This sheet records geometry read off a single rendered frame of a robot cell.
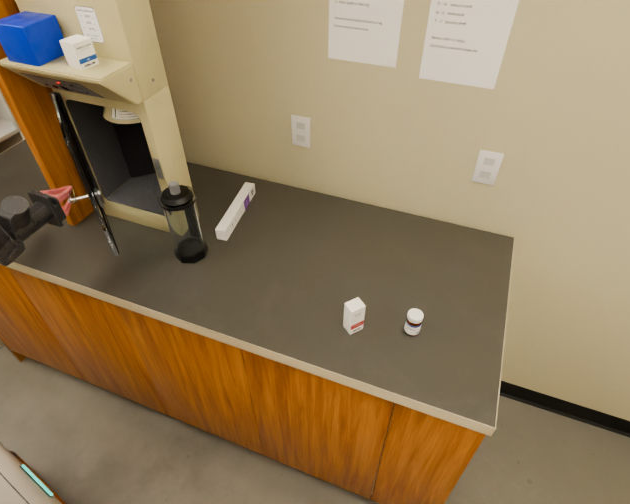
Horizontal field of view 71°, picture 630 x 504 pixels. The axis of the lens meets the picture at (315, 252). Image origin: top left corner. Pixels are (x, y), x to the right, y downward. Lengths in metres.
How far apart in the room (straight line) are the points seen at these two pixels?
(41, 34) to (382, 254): 1.08
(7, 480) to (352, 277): 1.40
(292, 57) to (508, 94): 0.65
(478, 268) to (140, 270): 1.04
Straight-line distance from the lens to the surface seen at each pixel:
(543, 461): 2.27
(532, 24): 1.34
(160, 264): 1.46
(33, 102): 1.56
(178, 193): 1.31
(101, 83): 1.19
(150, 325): 1.50
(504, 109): 1.42
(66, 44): 1.26
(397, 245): 1.47
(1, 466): 2.08
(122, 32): 1.25
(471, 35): 1.35
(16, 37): 1.34
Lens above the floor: 1.92
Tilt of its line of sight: 44 degrees down
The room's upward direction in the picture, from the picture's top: straight up
